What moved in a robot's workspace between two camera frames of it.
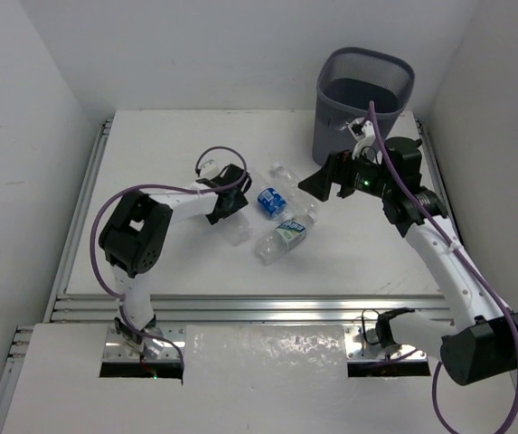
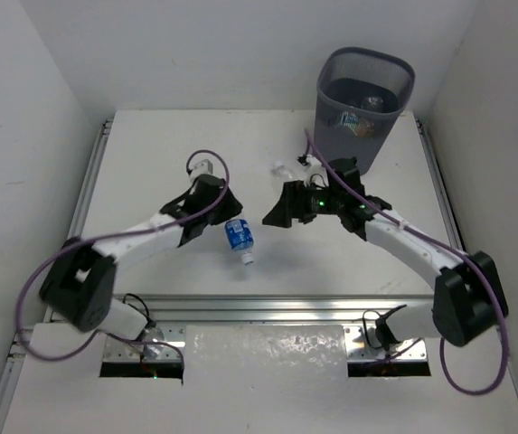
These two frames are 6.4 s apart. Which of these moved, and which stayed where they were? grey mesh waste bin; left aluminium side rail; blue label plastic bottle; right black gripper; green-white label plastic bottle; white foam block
Moved: right black gripper; green-white label plastic bottle; blue label plastic bottle
Stayed: grey mesh waste bin; left aluminium side rail; white foam block
